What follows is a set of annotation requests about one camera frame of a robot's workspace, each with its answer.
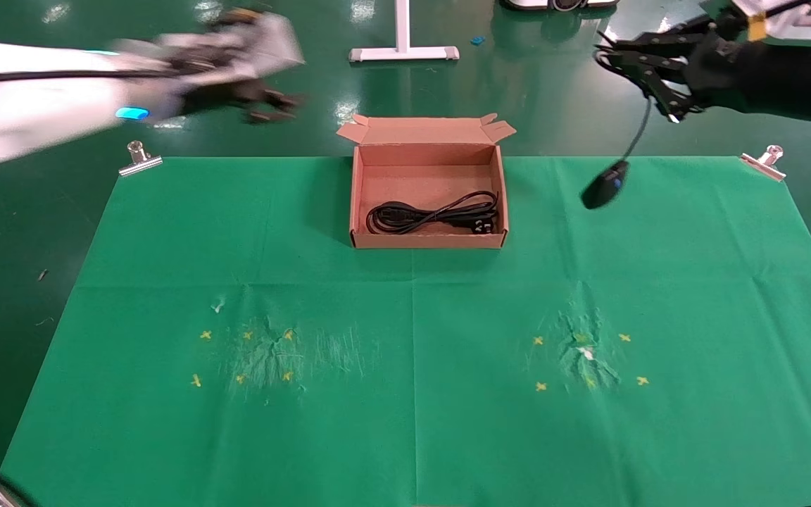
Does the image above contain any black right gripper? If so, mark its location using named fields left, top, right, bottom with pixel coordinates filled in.
left=594, top=28, right=811, bottom=127

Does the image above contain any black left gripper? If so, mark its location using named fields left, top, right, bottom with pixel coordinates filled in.
left=180, top=74, right=304, bottom=125

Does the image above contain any black wired computer mouse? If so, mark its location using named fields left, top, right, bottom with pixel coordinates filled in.
left=581, top=42, right=654, bottom=211

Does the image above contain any black power cable with plug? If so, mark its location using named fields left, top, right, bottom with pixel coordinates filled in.
left=365, top=191, right=504, bottom=235

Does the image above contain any open brown cardboard box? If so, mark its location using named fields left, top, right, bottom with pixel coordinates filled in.
left=337, top=113, right=518, bottom=250

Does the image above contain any black and white device base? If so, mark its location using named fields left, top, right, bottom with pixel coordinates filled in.
left=503, top=0, right=622, bottom=12

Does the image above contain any white metal stand base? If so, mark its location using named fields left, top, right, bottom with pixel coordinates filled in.
left=349, top=0, right=462, bottom=64

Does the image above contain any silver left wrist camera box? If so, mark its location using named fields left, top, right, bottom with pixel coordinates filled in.
left=159, top=11, right=306, bottom=78

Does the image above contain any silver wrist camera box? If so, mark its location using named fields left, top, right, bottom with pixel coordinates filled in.
left=159, top=11, right=306, bottom=78
left=733, top=0, right=811, bottom=44

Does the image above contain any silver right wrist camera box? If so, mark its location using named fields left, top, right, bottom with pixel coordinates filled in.
left=733, top=0, right=811, bottom=44

